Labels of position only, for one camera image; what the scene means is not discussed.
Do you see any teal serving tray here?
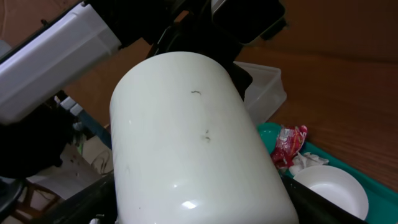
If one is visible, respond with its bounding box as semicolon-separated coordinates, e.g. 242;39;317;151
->
257;123;397;224

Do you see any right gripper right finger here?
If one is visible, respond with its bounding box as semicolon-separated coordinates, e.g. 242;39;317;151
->
281;175;367;224

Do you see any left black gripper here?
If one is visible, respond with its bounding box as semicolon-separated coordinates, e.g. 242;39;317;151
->
85;0;287;96

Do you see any white cup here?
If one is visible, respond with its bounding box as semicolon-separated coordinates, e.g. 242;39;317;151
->
110;52;299;224

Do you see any clear plastic storage bin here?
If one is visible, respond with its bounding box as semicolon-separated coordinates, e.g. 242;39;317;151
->
235;62;287;125

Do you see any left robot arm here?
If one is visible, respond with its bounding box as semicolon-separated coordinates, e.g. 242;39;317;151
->
1;0;287;125

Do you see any white bowl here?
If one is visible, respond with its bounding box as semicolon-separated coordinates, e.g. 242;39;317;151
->
294;166;369;220

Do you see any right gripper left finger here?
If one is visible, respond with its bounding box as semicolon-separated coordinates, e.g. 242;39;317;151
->
32;174;117;224

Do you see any red snack wrapper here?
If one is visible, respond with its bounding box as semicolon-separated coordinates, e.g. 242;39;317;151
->
271;125;308;169

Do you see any white tissue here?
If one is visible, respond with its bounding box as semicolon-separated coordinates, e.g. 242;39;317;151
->
289;152;329;176

